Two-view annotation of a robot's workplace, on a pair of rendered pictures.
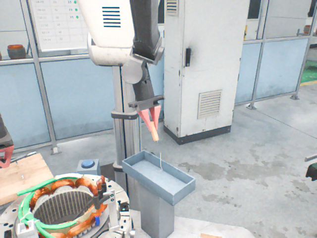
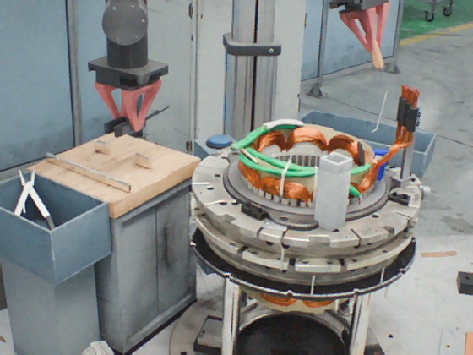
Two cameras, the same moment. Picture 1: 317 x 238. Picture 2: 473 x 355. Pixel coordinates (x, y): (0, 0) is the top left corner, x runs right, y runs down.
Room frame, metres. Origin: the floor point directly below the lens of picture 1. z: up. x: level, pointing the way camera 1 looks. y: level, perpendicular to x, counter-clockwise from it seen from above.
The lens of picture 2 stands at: (-0.28, 0.62, 1.50)
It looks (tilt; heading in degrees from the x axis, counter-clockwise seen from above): 26 degrees down; 340
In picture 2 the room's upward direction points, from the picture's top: 2 degrees clockwise
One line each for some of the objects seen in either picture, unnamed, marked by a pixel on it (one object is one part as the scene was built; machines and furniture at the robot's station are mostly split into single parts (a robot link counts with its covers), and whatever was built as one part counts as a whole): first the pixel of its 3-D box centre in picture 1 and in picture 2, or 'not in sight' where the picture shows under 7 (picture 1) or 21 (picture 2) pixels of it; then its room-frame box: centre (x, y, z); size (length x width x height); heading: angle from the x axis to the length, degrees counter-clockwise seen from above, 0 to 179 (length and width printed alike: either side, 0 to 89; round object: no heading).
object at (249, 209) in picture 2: (7, 236); (253, 210); (0.40, 0.34, 1.10); 0.03 x 0.01 x 0.01; 28
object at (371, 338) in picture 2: not in sight; (361, 334); (0.43, 0.13, 0.83); 0.05 x 0.04 x 0.02; 172
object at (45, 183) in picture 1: (49, 183); (261, 133); (0.52, 0.29, 1.15); 0.15 x 0.04 x 0.02; 118
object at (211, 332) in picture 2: not in sight; (214, 330); (0.51, 0.35, 0.83); 0.05 x 0.04 x 0.02; 146
